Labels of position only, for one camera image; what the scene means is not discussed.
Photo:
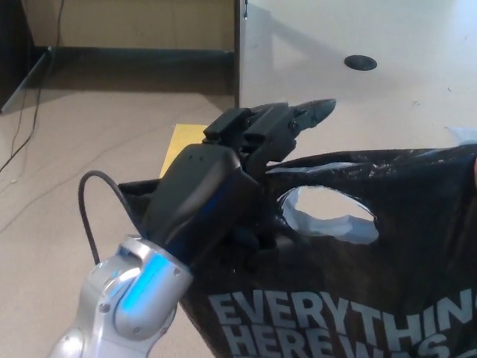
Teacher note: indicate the yellow paper sheet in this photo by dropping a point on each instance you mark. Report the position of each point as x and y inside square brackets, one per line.
[179, 141]

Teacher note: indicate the clear plastic sheet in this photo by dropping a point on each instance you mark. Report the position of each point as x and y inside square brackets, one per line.
[464, 135]

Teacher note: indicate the black printed plastic bag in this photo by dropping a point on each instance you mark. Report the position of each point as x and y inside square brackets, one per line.
[372, 261]

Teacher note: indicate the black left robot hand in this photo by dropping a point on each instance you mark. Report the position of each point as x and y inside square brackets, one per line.
[201, 186]

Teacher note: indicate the small black desk key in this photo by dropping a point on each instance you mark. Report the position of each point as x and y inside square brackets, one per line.
[245, 9]

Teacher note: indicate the black round disc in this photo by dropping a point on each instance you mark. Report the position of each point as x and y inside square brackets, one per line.
[360, 62]

